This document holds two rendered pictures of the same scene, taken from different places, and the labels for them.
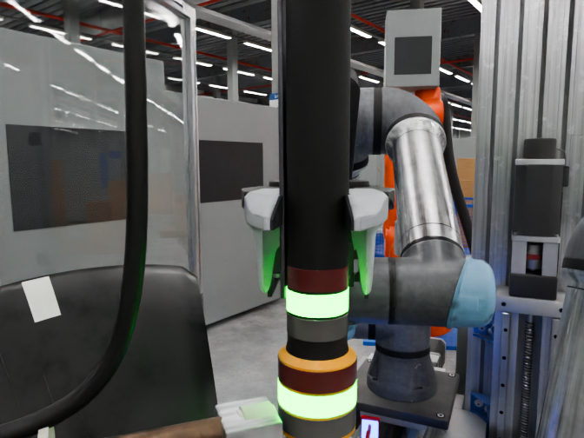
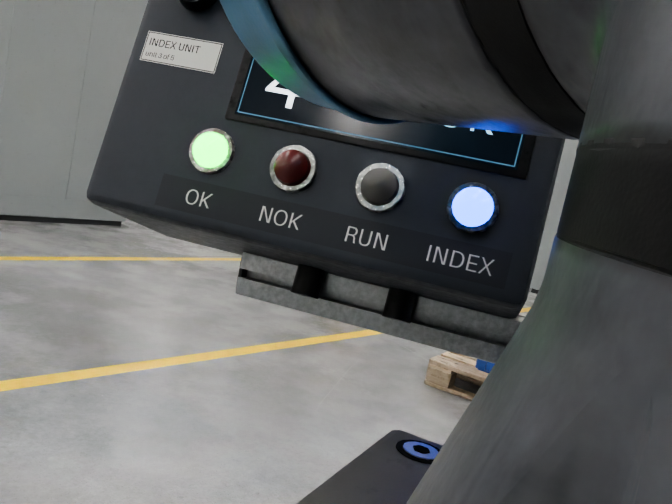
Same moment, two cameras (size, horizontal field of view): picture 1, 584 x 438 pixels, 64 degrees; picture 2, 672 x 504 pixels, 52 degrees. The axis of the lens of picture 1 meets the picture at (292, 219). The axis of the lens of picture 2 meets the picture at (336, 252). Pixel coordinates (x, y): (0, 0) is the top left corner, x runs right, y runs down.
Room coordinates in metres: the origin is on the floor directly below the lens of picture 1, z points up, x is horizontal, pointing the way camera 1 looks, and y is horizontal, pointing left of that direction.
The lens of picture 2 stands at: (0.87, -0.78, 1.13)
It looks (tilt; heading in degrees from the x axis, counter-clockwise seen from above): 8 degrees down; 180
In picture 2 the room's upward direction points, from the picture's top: 12 degrees clockwise
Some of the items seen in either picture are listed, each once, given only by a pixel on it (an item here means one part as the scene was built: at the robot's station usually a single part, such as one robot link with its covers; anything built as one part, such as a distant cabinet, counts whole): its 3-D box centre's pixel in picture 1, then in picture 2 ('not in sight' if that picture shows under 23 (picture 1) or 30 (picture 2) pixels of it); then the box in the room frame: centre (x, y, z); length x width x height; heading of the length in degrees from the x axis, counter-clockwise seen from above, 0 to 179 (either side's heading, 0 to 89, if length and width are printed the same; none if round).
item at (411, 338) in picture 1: (400, 311); not in sight; (0.99, -0.23, 1.20); 0.13 x 0.12 x 0.14; 81
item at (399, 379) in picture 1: (401, 363); not in sight; (0.98, -0.24, 1.09); 0.15 x 0.15 x 0.10
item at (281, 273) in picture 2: not in sight; (415, 313); (0.43, -0.72, 1.04); 0.24 x 0.03 x 0.03; 75
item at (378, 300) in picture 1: (337, 289); not in sight; (0.52, -0.05, 1.38); 0.11 x 0.08 x 0.11; 81
